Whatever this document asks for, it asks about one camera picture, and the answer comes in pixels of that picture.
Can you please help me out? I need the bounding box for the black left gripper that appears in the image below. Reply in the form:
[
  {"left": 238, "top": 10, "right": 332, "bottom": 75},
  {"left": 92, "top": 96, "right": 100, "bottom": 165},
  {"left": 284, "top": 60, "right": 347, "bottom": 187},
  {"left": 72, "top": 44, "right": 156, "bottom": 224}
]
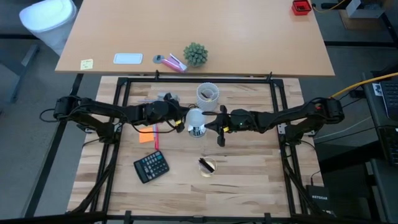
[{"left": 144, "top": 91, "right": 191, "bottom": 134}]

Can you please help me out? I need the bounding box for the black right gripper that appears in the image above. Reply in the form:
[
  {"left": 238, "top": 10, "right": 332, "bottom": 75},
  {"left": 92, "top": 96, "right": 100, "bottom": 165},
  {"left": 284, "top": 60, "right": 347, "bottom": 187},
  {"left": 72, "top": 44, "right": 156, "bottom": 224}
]
[{"left": 204, "top": 105, "right": 250, "bottom": 147}]

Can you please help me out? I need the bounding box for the white ribbed pen cup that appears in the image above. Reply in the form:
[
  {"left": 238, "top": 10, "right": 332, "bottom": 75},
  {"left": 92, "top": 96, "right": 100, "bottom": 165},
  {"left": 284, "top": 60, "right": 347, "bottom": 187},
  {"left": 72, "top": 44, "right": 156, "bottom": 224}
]
[{"left": 196, "top": 82, "right": 220, "bottom": 112}]

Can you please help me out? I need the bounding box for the grey stapler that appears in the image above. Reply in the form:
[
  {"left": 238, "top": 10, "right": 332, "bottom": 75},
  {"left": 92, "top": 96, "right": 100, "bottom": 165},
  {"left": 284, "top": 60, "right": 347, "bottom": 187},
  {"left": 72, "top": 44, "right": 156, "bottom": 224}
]
[{"left": 157, "top": 91, "right": 180, "bottom": 102}]

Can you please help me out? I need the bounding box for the black and white pen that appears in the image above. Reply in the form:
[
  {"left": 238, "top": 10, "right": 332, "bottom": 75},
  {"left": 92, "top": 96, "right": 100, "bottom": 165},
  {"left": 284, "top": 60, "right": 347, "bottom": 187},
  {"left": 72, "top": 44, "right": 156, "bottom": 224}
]
[{"left": 198, "top": 157, "right": 215, "bottom": 174}]

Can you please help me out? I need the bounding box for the orange sticky note pad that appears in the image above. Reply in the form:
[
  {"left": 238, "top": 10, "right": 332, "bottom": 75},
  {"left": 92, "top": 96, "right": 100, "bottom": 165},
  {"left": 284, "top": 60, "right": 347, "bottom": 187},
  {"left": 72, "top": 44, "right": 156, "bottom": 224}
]
[{"left": 139, "top": 126, "right": 155, "bottom": 144}]

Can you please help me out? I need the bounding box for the green succulent plant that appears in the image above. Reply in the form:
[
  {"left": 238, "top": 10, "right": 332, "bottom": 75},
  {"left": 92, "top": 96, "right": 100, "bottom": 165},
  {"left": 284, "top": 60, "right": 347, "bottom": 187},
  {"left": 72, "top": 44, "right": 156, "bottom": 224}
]
[{"left": 182, "top": 42, "right": 208, "bottom": 68}]

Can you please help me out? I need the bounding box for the black calculator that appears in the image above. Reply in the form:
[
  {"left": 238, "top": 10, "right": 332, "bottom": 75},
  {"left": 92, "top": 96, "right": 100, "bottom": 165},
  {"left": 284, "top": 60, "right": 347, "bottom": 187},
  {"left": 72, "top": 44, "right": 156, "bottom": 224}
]
[{"left": 133, "top": 151, "right": 170, "bottom": 184}]

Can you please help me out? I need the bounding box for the white rectangular tray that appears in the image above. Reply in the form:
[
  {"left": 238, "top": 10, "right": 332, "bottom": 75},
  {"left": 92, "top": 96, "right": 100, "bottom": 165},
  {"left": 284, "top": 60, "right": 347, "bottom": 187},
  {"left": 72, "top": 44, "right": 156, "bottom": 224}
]
[{"left": 113, "top": 53, "right": 144, "bottom": 65}]

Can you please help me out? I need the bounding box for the light wooden desk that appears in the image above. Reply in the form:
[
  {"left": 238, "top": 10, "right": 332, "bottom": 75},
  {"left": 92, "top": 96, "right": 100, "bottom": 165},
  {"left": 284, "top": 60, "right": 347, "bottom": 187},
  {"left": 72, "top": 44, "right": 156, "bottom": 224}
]
[{"left": 55, "top": 0, "right": 335, "bottom": 78}]

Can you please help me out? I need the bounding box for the yellow sticky note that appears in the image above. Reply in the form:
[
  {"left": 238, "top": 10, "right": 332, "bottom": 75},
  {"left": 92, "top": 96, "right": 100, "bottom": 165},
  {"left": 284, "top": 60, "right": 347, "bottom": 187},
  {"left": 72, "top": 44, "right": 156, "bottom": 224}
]
[{"left": 80, "top": 58, "right": 94, "bottom": 71}]

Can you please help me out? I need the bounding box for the black network router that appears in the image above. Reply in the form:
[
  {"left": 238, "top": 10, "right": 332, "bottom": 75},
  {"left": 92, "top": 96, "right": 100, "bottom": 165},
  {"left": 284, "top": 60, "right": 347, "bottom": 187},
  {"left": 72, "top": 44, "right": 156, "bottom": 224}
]
[{"left": 306, "top": 184, "right": 331, "bottom": 215}]

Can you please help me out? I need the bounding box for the red box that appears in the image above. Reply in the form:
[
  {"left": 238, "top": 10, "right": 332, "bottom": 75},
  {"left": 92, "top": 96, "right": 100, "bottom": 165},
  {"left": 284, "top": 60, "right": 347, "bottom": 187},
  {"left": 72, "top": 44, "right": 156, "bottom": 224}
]
[{"left": 291, "top": 0, "right": 312, "bottom": 16}]

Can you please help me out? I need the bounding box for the white trash bin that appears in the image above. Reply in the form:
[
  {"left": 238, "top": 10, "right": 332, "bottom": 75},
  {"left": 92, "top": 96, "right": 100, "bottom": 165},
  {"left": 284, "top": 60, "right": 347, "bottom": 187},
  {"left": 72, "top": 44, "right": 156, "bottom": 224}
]
[{"left": 18, "top": 0, "right": 78, "bottom": 57}]

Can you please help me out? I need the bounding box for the black laptop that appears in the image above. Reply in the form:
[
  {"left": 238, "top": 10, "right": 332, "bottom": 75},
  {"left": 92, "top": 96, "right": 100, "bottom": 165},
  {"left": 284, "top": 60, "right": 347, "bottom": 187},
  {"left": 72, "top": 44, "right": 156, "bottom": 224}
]
[{"left": 379, "top": 79, "right": 398, "bottom": 122}]

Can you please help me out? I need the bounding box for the brown cardboard box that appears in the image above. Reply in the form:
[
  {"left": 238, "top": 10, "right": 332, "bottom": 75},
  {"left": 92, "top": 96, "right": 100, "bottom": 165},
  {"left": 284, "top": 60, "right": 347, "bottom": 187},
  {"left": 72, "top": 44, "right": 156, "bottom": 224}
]
[{"left": 338, "top": 9, "right": 396, "bottom": 31}]

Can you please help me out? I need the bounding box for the white grey box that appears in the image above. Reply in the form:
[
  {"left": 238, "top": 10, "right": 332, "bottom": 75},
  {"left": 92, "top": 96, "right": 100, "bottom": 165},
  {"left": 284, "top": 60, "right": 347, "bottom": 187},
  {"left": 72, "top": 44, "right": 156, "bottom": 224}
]
[{"left": 345, "top": 0, "right": 386, "bottom": 19}]

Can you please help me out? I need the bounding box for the black metal table frame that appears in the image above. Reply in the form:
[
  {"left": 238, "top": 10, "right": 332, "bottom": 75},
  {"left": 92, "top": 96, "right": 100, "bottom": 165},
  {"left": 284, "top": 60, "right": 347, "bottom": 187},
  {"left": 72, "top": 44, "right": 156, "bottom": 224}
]
[{"left": 65, "top": 70, "right": 338, "bottom": 224}]

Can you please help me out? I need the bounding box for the gold wire pen cup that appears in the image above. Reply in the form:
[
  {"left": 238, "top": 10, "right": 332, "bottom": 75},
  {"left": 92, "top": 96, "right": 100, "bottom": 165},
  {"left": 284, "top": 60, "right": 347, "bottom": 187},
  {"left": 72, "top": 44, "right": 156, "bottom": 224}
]
[{"left": 198, "top": 156, "right": 217, "bottom": 179}]

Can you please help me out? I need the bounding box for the yellow cable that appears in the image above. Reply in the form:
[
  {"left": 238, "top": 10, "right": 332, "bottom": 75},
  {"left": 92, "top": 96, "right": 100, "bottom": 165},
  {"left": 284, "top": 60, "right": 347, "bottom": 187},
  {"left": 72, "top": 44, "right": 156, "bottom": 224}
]
[
  {"left": 312, "top": 0, "right": 346, "bottom": 14},
  {"left": 331, "top": 72, "right": 398, "bottom": 99}
]

